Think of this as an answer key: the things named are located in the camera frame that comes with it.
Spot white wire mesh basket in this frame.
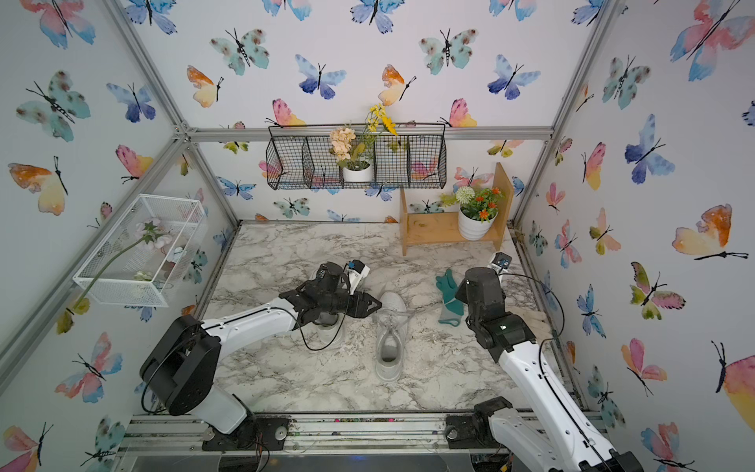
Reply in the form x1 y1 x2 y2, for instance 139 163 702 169
73 194 206 308

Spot aluminium front rail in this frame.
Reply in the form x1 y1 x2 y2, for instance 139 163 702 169
111 411 617 472

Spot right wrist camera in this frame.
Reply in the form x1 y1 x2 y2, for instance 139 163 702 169
490 252 512 275

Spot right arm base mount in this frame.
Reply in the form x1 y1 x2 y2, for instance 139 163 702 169
444 396 526 450

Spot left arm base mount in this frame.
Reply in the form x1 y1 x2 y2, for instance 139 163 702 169
202 414 291 452

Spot black wire wall basket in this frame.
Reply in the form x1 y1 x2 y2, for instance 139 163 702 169
261 122 447 191

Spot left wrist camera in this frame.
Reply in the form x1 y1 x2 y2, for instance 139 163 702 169
344 260 370 295

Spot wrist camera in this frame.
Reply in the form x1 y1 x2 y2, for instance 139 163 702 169
490 252 512 275
344 260 370 295

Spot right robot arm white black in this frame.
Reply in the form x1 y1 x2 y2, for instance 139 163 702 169
456 267 643 471

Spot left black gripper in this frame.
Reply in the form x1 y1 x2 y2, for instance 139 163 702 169
319 289 383 320

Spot beige work glove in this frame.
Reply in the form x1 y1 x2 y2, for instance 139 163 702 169
509 306 554 343

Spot white sneaker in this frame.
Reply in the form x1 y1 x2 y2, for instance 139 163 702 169
316 313 345 348
375 291 411 383

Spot white pot orange flowers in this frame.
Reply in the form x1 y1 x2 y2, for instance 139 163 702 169
440 186 505 241

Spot white pot peach flowers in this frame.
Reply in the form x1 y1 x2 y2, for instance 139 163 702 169
330 103 398 183

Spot wooden shelf stand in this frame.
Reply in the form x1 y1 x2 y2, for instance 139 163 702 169
399 163 514 256

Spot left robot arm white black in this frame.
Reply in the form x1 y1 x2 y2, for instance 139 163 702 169
140 260 381 436

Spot pink artificial flower stem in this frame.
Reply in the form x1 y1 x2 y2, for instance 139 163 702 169
55 217 175 336

